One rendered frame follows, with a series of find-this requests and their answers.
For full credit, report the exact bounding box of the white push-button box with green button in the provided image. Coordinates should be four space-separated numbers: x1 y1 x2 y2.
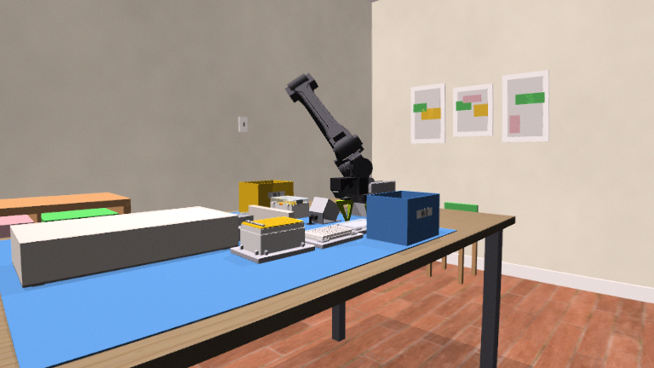
304 197 341 225

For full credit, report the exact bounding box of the yellow open-top bin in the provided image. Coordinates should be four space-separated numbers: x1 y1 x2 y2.
239 180 294 213

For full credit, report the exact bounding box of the blue bench mat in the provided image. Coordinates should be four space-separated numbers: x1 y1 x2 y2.
0 227 457 368

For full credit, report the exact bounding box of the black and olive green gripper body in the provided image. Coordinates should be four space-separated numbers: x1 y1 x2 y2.
340 177 376 204

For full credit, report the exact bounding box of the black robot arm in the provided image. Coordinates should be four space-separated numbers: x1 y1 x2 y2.
285 73 373 198

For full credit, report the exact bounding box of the blue open-top box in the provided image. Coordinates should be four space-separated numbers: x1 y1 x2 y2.
366 191 439 246

